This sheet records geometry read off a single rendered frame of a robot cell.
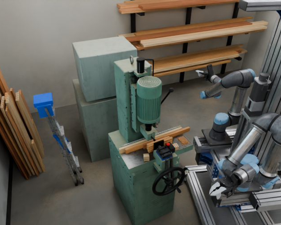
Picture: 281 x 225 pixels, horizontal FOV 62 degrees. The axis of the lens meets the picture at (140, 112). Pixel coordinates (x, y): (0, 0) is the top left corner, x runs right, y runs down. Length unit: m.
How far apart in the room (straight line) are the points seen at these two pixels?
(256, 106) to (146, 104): 0.78
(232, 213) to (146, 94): 1.47
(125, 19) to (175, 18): 0.88
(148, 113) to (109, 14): 2.39
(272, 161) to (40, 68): 3.28
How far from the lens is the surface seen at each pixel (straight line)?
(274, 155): 1.67
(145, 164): 1.88
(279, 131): 1.56
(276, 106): 1.82
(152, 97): 1.61
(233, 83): 1.98
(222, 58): 4.52
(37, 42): 3.78
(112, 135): 2.27
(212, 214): 2.51
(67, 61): 3.90
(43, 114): 2.28
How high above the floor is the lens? 2.29
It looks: 36 degrees down
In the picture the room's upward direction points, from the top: straight up
